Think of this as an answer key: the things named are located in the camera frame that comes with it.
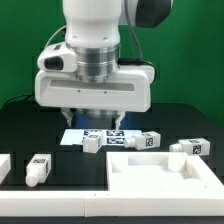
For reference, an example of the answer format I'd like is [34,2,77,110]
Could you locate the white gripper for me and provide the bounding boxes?
[35,65,155,130]

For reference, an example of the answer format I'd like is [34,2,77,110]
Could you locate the white square table top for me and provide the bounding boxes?
[106,152,224,193]

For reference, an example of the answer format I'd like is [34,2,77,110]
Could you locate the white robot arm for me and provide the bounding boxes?
[35,0,173,124]

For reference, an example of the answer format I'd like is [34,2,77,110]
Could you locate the white paper with tags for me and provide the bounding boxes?
[60,129,142,145]

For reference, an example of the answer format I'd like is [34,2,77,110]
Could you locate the white obstacle fence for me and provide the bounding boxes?
[0,189,224,217]

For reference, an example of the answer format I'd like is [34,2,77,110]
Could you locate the white block at left edge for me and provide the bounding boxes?
[0,154,11,184]

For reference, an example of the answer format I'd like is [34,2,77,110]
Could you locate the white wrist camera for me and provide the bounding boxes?
[37,42,77,72]

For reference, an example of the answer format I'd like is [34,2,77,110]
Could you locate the black cables on table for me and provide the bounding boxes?
[2,93,36,108]

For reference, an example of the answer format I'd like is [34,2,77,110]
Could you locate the grey camera cable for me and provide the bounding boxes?
[44,25,68,51]

